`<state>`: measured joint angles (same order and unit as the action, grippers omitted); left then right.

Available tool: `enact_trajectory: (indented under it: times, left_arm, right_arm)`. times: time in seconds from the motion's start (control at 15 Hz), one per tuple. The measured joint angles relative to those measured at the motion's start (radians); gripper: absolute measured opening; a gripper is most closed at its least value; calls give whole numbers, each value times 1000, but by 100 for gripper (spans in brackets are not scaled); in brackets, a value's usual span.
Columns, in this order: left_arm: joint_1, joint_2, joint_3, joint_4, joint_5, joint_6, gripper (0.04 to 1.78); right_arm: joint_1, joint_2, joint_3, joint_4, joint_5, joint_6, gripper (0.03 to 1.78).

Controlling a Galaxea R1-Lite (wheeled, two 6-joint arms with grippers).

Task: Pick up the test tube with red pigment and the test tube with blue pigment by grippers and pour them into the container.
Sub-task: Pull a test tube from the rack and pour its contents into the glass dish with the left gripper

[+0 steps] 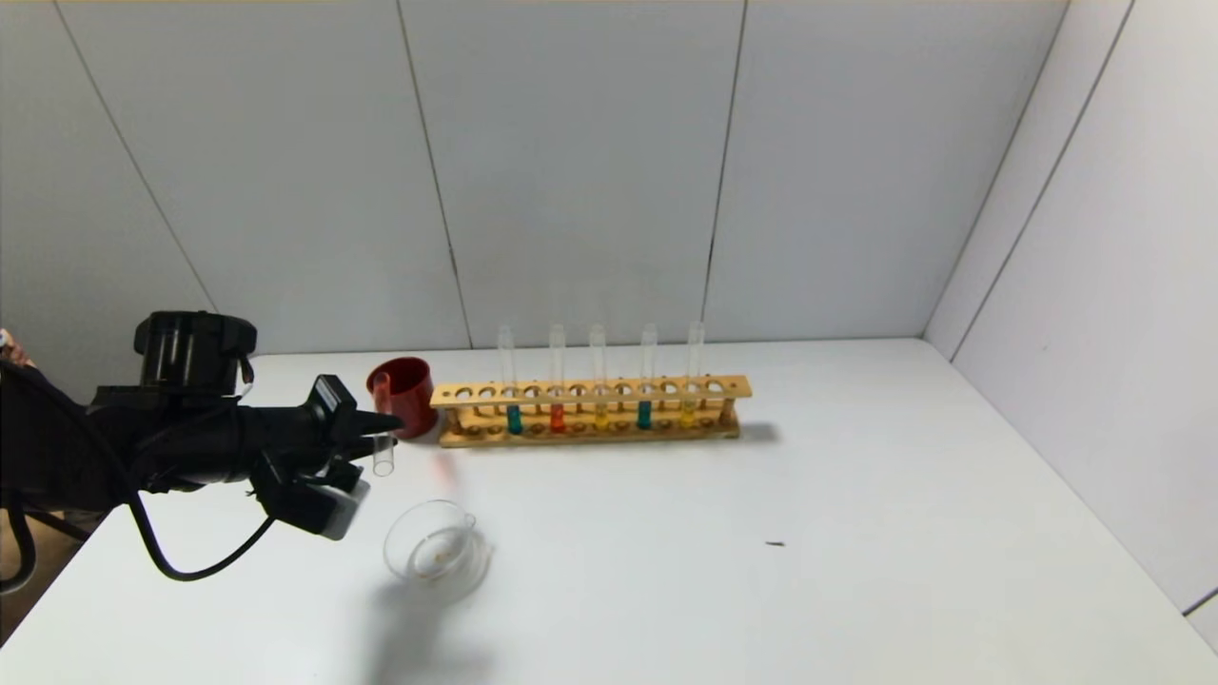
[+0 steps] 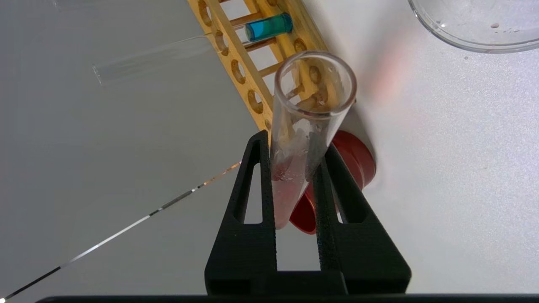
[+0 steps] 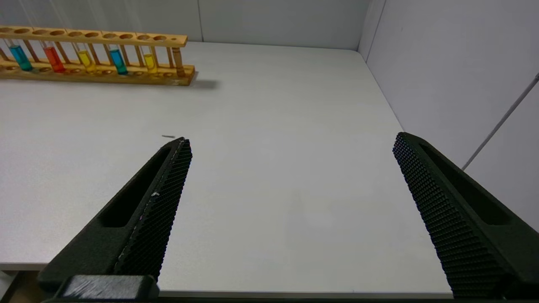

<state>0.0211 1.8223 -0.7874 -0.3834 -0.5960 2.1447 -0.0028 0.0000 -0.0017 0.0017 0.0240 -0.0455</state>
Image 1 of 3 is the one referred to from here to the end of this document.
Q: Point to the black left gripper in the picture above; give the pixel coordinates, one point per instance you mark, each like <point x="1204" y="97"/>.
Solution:
<point x="335" y="409"/>

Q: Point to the test tube orange-red pigment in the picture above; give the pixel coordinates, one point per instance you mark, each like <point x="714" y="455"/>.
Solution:
<point x="383" y="459"/>

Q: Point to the test tube blue pigment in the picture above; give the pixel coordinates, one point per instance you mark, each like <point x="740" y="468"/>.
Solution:
<point x="514" y="420"/>
<point x="644" y="415"/>

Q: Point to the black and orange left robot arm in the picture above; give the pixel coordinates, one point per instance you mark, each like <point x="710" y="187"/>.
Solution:
<point x="190" y="438"/>

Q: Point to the test tube red pigment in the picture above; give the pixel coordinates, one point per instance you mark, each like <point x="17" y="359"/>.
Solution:
<point x="558" y="419"/>

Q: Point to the wooden test tube rack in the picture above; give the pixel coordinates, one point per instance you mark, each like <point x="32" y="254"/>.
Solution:
<point x="590" y="391"/>

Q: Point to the test tube yellow pigment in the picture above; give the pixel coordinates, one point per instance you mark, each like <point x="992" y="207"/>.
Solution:
<point x="600" y="417"/>
<point x="687" y="414"/>

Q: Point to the dark red plastic cup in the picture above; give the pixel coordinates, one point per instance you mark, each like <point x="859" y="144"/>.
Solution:
<point x="414" y="395"/>

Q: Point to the clear glass beaker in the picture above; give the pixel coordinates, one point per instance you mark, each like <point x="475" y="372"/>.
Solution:
<point x="438" y="557"/>

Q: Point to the person in black clothes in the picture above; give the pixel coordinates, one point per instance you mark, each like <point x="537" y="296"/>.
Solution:
<point x="11" y="347"/>

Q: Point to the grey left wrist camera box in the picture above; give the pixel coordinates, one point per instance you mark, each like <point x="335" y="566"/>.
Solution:
<point x="319" y="509"/>

